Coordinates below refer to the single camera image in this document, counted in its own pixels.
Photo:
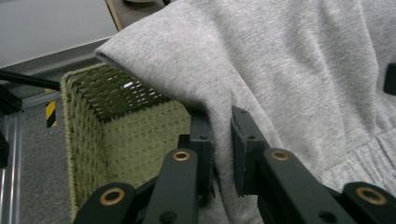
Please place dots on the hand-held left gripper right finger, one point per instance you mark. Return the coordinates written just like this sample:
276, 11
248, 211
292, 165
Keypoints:
246, 146

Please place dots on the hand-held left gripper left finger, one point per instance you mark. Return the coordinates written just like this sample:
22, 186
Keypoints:
204, 149

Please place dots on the green woven basket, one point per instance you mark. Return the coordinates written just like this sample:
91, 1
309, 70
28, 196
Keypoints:
124, 140

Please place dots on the grey pants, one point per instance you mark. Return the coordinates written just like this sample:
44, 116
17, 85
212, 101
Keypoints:
280, 62

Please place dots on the wooden desk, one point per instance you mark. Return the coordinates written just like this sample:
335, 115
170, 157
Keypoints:
137, 14

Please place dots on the yellow and black striped tape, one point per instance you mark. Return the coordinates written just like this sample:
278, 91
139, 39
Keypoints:
51, 113

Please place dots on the black diagonal frame bar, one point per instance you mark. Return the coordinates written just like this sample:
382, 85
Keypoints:
28, 80

